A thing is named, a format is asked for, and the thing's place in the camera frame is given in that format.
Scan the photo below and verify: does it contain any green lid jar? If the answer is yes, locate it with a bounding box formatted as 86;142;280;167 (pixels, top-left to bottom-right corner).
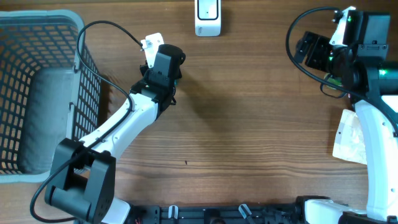
320;73;342;90

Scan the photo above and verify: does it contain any white barcode scanner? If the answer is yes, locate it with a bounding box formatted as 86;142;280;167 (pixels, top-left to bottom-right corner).
194;0;221;37

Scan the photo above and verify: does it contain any beige plastic pouch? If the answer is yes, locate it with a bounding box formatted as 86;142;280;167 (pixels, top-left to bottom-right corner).
332;109;367;165

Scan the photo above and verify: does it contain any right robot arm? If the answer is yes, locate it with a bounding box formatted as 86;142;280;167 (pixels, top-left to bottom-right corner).
287;7;397;223

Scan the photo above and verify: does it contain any grey plastic shopping basket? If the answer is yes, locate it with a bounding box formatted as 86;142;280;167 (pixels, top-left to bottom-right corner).
1;10;101;184

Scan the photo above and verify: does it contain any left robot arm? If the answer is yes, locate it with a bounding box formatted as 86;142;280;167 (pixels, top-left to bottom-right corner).
41;44;186;223

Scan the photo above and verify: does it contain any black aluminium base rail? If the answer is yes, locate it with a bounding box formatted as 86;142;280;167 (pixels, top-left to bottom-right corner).
124;203;306;224

